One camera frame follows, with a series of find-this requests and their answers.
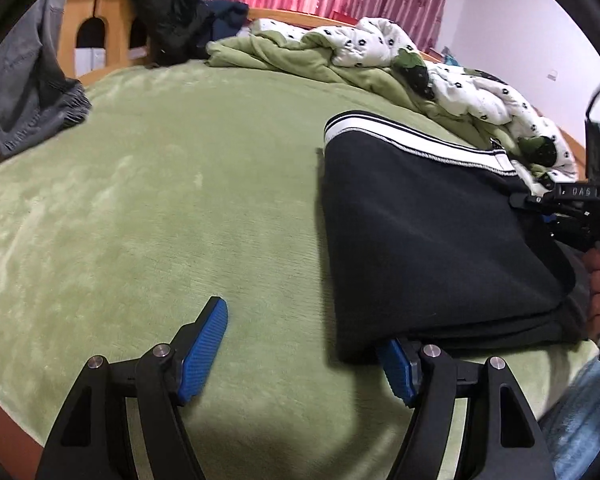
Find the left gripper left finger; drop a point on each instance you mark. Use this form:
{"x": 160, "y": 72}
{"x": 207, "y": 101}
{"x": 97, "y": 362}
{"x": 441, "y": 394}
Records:
{"x": 90, "y": 438}

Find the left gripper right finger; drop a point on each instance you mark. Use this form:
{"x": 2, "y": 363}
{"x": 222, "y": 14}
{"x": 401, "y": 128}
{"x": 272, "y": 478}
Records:
{"x": 501, "y": 440}

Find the black pants white stripe waistband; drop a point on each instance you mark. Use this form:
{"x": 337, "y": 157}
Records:
{"x": 424, "y": 244}

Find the right light blue sleeve forearm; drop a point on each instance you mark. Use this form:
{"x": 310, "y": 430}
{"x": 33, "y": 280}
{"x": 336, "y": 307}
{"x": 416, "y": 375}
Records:
{"x": 571, "y": 428}

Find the green plush blanket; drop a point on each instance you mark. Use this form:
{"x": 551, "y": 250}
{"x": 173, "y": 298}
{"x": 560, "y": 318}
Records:
{"x": 311, "y": 59}

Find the green plush bed sheet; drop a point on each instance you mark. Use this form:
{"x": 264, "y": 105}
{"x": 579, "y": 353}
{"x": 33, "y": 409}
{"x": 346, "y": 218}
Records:
{"x": 180, "y": 209}

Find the grey jeans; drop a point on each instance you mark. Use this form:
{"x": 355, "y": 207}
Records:
{"x": 37, "y": 99}

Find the dark blue garment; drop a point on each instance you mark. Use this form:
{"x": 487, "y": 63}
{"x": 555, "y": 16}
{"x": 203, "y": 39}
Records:
{"x": 229, "y": 18}

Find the black jacket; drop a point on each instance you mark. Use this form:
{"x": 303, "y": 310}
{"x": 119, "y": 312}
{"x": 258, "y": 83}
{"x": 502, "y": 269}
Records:
{"x": 178, "y": 30}

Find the wooden bed frame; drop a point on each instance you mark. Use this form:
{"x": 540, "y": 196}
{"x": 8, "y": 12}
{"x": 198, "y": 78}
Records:
{"x": 100, "y": 15}

